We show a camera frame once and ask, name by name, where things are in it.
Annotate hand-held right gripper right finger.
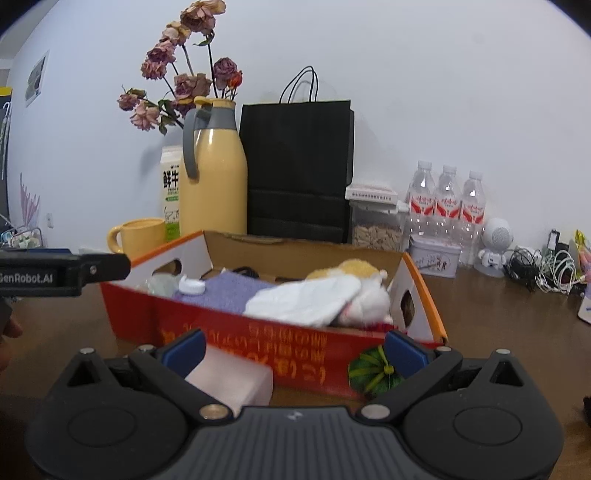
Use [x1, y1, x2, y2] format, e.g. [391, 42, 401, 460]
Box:
[359, 329, 528, 424]

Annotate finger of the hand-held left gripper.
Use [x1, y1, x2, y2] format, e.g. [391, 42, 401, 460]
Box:
[82, 252, 133, 289]

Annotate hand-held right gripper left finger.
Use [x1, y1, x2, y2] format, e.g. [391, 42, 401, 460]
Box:
[68, 328, 232, 425]

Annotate green striped watermelon ball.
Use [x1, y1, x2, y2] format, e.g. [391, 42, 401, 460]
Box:
[348, 345, 405, 398]

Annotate clear plastic bag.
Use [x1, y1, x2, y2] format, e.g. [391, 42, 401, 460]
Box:
[147, 273, 183, 296]

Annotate translucent white block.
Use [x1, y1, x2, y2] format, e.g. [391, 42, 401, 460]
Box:
[185, 344, 274, 416]

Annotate yellow white plush toy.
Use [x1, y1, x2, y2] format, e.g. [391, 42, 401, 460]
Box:
[307, 259, 395, 326]

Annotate orange cardboard box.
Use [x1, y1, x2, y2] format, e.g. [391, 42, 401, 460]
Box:
[100, 229, 448, 400]

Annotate person's left hand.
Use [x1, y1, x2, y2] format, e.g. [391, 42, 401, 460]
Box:
[0, 298, 24, 370]

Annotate yellow mug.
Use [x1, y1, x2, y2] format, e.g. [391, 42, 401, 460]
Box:
[107, 218, 167, 261]

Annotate white round lid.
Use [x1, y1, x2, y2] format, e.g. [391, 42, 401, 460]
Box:
[178, 275, 207, 295]

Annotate purple towel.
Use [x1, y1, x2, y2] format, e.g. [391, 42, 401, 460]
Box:
[173, 271, 278, 315]

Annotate grey tin box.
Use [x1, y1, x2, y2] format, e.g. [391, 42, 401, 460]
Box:
[409, 234, 462, 278]

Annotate white green milk carton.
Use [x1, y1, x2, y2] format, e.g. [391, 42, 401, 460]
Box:
[159, 145, 184, 243]

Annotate white cloth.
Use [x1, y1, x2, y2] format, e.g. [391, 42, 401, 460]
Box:
[243, 279, 363, 329]

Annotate clear seed container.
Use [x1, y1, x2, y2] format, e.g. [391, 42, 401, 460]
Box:
[348, 200, 409, 252]

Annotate yellow thermos jug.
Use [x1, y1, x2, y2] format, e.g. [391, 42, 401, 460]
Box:
[179, 97, 249, 238]

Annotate white robot figure speaker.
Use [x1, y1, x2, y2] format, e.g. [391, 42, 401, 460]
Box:
[478, 217, 513, 278]

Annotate clear water bottle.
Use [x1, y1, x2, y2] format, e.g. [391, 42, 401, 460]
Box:
[436, 165, 463, 241]
[407, 161, 437, 237]
[460, 171, 488, 266]

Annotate white flat box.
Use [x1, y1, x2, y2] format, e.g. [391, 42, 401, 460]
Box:
[345, 183, 400, 206]

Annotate purple tissue pack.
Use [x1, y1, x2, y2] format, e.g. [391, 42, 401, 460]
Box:
[577, 281, 591, 324]

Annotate dried rose bouquet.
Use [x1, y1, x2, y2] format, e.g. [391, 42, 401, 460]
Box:
[117, 0, 244, 134]

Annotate colourful packets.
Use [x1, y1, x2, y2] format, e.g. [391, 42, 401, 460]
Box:
[573, 229, 591, 278]

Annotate black paper bag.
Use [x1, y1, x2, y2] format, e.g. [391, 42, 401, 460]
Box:
[239, 66, 355, 244]

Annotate black cable bundle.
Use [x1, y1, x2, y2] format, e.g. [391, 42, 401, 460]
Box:
[505, 248, 544, 291]

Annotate white cable bundle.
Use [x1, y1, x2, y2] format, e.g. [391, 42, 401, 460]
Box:
[538, 249, 587, 294]

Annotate wall picture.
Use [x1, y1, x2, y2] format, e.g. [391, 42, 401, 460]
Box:
[25, 51, 49, 108]

